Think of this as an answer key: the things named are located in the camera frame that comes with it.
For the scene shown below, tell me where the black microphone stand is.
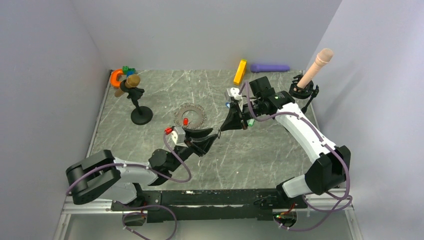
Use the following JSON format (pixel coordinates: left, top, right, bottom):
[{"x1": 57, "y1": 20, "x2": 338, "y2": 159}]
[
  {"x1": 289, "y1": 74, "x2": 320, "y2": 114},
  {"x1": 126, "y1": 87, "x2": 153, "y2": 126}
]

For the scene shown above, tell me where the silver chain ring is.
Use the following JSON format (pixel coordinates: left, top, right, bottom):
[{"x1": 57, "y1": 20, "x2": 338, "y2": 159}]
[{"x1": 173, "y1": 103, "x2": 207, "y2": 131}]

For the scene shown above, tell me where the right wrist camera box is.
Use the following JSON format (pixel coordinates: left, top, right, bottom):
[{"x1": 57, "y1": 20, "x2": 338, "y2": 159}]
[{"x1": 224, "y1": 87, "x2": 244, "y2": 105}]

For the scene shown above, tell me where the orange horseshoe toy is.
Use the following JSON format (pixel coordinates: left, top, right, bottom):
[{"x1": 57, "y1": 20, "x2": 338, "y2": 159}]
[{"x1": 109, "y1": 69, "x2": 124, "y2": 88}]

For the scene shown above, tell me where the left black microphone stand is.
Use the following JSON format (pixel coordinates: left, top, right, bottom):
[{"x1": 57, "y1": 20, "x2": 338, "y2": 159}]
[{"x1": 126, "y1": 87, "x2": 153, "y2": 126}]

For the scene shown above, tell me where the purple cylinder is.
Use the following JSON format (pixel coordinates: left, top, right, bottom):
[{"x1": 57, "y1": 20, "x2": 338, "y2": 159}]
[{"x1": 249, "y1": 63, "x2": 291, "y2": 73}]

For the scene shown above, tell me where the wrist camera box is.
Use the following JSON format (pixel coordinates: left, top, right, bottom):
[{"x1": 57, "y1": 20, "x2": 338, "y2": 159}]
[
  {"x1": 164, "y1": 126, "x2": 186, "y2": 147},
  {"x1": 224, "y1": 87, "x2": 244, "y2": 105}
]

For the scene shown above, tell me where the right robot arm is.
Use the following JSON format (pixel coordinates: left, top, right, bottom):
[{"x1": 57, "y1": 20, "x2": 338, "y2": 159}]
[{"x1": 220, "y1": 76, "x2": 351, "y2": 208}]

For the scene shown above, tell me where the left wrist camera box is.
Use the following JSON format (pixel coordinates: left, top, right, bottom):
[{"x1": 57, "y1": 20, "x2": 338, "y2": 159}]
[{"x1": 164, "y1": 126, "x2": 186, "y2": 147}]

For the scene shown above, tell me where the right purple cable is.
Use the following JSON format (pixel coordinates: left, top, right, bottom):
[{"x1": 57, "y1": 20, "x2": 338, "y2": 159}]
[{"x1": 239, "y1": 81, "x2": 353, "y2": 233}]

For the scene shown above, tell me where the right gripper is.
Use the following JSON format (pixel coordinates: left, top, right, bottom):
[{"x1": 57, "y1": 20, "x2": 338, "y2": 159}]
[{"x1": 220, "y1": 98, "x2": 263, "y2": 131}]

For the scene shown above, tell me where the yellow block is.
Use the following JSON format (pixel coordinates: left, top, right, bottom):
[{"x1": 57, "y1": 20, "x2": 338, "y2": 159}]
[{"x1": 233, "y1": 59, "x2": 247, "y2": 86}]

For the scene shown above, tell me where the blue toy brick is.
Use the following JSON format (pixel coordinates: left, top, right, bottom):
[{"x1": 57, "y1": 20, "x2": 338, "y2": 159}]
[{"x1": 126, "y1": 71, "x2": 135, "y2": 77}]

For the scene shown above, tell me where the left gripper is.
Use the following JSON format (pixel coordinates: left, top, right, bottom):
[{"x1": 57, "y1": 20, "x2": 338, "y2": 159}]
[{"x1": 167, "y1": 127, "x2": 219, "y2": 172}]

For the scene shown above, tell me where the right black microphone stand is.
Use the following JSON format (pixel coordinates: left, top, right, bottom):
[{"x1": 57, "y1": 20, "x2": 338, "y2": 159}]
[{"x1": 289, "y1": 74, "x2": 320, "y2": 114}]

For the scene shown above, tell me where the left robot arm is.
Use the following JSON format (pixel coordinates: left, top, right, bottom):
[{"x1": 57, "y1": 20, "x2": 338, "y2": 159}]
[{"x1": 65, "y1": 126, "x2": 221, "y2": 210}]

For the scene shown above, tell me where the beige microphone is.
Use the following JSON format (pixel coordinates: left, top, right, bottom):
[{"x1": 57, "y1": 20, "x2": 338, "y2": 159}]
[{"x1": 296, "y1": 48, "x2": 334, "y2": 89}]

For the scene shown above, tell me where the green toy brick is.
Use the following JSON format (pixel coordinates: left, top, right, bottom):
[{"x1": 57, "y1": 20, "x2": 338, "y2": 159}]
[{"x1": 122, "y1": 65, "x2": 136, "y2": 75}]

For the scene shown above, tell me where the brown microphone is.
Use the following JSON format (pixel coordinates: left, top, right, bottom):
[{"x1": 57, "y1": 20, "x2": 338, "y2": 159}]
[{"x1": 114, "y1": 74, "x2": 141, "y2": 98}]

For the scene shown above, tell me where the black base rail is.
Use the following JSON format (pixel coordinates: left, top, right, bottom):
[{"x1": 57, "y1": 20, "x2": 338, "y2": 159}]
[{"x1": 111, "y1": 188, "x2": 307, "y2": 223}]

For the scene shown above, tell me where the green key tag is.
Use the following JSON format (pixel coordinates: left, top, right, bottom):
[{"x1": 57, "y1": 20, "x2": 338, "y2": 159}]
[{"x1": 247, "y1": 119, "x2": 255, "y2": 127}]

